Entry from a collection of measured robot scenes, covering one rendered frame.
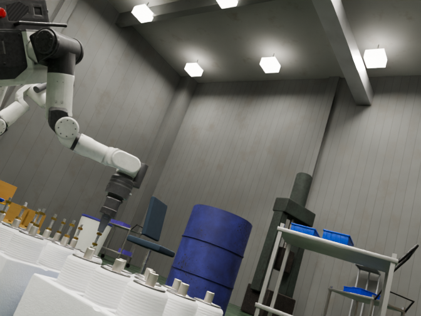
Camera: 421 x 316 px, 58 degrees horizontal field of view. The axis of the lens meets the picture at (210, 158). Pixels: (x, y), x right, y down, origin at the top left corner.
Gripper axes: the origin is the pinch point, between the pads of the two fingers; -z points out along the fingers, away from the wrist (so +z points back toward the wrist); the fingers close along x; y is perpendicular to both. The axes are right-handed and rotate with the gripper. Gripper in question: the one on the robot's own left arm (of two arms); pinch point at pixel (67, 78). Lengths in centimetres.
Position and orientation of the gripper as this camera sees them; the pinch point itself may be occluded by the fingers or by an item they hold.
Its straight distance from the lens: 214.8
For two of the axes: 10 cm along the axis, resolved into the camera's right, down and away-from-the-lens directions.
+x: 9.1, 4.0, -1.1
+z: -3.2, 5.0, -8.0
